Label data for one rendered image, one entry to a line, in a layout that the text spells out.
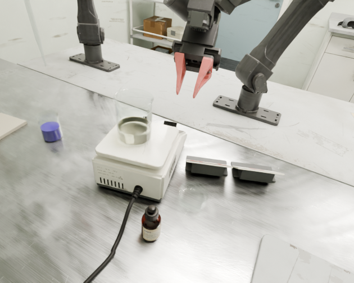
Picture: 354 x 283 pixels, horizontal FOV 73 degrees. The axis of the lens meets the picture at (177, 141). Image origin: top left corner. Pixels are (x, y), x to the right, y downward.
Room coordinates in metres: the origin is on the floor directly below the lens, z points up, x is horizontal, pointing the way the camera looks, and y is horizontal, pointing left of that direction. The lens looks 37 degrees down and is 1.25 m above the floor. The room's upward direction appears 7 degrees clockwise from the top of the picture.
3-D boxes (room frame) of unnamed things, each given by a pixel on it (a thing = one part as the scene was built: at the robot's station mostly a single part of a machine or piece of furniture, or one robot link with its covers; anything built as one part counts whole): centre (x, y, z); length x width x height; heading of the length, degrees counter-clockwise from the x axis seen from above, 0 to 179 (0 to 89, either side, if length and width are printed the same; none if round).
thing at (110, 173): (0.36, 0.06, 0.94); 0.22 x 0.13 x 0.08; 169
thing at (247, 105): (0.65, -0.20, 0.94); 0.20 x 0.07 x 0.08; 67
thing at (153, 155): (0.34, 0.07, 0.98); 0.12 x 0.12 x 0.01; 79
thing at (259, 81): (0.64, -0.19, 1.00); 0.09 x 0.06 x 0.06; 20
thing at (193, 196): (0.28, -0.04, 0.91); 0.06 x 0.06 x 0.02
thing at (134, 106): (0.34, 0.08, 1.03); 0.07 x 0.06 x 0.08; 168
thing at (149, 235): (0.21, 0.02, 0.93); 0.03 x 0.03 x 0.07
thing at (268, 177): (0.37, -0.17, 0.92); 0.09 x 0.06 x 0.04; 88
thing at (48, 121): (0.42, 0.28, 0.93); 0.04 x 0.04 x 0.06
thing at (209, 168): (0.37, -0.07, 0.92); 0.09 x 0.06 x 0.04; 88
